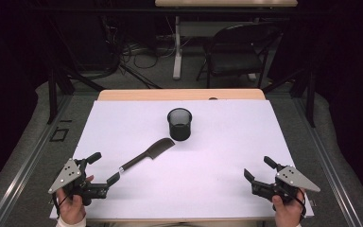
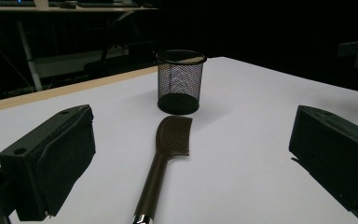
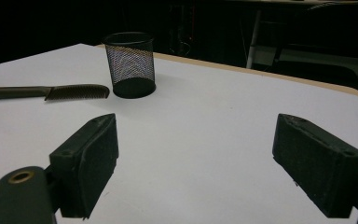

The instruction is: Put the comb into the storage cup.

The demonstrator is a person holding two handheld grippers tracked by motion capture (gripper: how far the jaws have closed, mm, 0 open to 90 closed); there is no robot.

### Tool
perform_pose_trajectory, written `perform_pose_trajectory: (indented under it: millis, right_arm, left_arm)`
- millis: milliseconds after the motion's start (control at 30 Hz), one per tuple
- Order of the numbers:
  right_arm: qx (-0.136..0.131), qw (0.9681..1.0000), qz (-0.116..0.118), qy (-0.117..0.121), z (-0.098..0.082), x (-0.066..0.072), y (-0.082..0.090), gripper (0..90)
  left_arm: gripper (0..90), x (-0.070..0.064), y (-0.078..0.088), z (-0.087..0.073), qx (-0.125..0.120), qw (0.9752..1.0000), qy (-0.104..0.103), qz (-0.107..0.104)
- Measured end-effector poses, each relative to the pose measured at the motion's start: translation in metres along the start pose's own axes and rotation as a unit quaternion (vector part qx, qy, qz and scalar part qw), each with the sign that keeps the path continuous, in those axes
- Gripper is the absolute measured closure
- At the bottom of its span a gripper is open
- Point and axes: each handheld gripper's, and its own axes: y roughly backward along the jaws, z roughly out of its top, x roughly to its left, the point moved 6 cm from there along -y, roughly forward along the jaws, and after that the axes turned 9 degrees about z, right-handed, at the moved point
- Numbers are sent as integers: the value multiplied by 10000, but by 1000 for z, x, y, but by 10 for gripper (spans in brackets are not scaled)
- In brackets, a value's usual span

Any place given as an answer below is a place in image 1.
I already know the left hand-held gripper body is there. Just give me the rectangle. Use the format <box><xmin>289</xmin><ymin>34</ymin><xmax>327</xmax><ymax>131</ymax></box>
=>
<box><xmin>47</xmin><ymin>158</ymin><xmax>112</xmax><ymax>207</ymax></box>

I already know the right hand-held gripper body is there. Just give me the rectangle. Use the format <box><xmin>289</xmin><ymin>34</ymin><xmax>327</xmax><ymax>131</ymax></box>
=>
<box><xmin>251</xmin><ymin>164</ymin><xmax>321</xmax><ymax>206</ymax></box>

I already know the black mesh pen cup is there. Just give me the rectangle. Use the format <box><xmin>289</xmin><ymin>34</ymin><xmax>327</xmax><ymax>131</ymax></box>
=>
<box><xmin>166</xmin><ymin>107</ymin><xmax>193</xmax><ymax>142</ymax></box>

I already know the person's left hand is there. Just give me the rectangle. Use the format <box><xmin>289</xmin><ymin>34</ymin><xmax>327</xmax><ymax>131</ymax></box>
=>
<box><xmin>56</xmin><ymin>174</ymin><xmax>95</xmax><ymax>225</ymax></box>

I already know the person's right hand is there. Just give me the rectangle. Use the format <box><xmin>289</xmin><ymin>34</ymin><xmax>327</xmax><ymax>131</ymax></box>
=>
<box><xmin>271</xmin><ymin>188</ymin><xmax>306</xmax><ymax>227</ymax></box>

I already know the white board sheet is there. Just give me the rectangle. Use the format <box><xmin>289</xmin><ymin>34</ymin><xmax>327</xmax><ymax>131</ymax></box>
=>
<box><xmin>49</xmin><ymin>99</ymin><xmax>315</xmax><ymax>220</ymax></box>

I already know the black metal stand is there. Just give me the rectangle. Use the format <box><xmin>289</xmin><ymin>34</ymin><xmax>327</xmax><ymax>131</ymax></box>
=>
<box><xmin>45</xmin><ymin>15</ymin><xmax>108</xmax><ymax>125</ymax></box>
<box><xmin>261</xmin><ymin>67</ymin><xmax>317</xmax><ymax>129</ymax></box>

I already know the black folding chair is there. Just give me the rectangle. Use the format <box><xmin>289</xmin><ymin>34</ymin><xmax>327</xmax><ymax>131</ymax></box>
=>
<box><xmin>196</xmin><ymin>23</ymin><xmax>282</xmax><ymax>90</ymax></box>

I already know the white desk leg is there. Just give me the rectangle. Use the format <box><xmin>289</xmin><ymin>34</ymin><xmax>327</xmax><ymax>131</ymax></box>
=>
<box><xmin>172</xmin><ymin>15</ymin><xmax>184</xmax><ymax>80</ymax></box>

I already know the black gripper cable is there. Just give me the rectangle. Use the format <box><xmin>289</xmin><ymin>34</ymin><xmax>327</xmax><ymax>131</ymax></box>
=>
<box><xmin>52</xmin><ymin>188</ymin><xmax>77</xmax><ymax>218</ymax></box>
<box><xmin>291</xmin><ymin>187</ymin><xmax>307</xmax><ymax>220</ymax></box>

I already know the metal floor rail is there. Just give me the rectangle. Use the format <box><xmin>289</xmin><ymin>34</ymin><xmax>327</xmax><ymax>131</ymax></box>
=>
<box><xmin>0</xmin><ymin>94</ymin><xmax>74</xmax><ymax>227</ymax></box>
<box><xmin>292</xmin><ymin>97</ymin><xmax>363</xmax><ymax>227</ymax></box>

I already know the bundle of floor cables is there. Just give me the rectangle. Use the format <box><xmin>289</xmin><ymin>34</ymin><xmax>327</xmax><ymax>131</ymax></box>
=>
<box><xmin>105</xmin><ymin>17</ymin><xmax>176</xmax><ymax>72</ymax></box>

